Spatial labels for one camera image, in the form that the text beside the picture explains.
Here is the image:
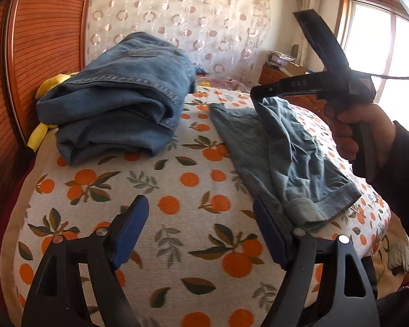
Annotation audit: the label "person's right forearm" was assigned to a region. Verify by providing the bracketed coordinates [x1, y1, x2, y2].
[351, 120, 409, 213]

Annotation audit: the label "stack of papers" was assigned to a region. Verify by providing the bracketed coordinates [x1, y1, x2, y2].
[269, 50, 299, 67]

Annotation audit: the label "wooden frame window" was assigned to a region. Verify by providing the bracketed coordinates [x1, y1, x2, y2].
[337, 0, 409, 110]

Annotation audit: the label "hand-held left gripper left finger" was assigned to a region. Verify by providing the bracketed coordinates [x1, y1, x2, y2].
[22, 195, 151, 327]

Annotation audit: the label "person's right hand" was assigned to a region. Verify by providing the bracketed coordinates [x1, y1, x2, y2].
[325, 103, 396, 168]

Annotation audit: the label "circle pattern sheer curtain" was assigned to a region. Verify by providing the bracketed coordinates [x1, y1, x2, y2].
[83, 0, 271, 87]

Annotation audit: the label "wooden cabinet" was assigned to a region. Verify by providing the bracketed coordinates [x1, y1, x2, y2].
[259, 62, 331, 116]

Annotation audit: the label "light blue denim shorts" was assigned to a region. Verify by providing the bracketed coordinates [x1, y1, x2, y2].
[209, 96, 362, 233]

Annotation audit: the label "orange fruit print bedsheet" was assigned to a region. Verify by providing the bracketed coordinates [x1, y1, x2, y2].
[0, 87, 392, 327]

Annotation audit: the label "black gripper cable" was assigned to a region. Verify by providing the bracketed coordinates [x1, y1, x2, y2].
[368, 71, 409, 80]

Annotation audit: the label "floral blanket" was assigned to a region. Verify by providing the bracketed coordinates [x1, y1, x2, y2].
[194, 77, 249, 92]

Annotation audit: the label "yellow plush toy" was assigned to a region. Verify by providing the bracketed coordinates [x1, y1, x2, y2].
[26, 72, 80, 151]

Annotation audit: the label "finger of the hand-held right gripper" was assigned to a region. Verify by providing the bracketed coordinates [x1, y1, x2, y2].
[251, 81, 283, 118]

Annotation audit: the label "pile of folded blue jeans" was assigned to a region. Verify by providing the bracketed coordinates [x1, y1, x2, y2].
[37, 32, 197, 167]

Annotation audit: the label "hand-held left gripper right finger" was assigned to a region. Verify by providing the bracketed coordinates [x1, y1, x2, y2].
[253, 196, 379, 327]

